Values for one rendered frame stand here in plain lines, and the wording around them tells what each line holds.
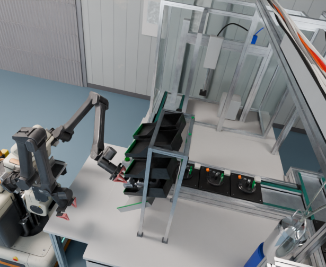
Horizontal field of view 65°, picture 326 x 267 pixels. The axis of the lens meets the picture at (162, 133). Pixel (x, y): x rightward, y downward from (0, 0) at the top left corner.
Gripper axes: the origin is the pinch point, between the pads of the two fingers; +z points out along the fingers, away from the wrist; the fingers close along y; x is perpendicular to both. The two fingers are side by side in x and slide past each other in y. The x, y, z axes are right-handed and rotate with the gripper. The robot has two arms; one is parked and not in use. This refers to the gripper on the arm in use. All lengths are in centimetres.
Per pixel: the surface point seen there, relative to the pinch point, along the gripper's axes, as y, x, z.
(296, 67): 3, -103, 15
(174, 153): -8.8, -45.8, 4.9
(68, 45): 268, 142, -163
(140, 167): 2.9, -12.2, 1.2
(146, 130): 17.3, -24.5, -8.5
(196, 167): 54, 7, 48
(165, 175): -7.1, -29.2, 10.7
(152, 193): -6.5, -10.5, 14.6
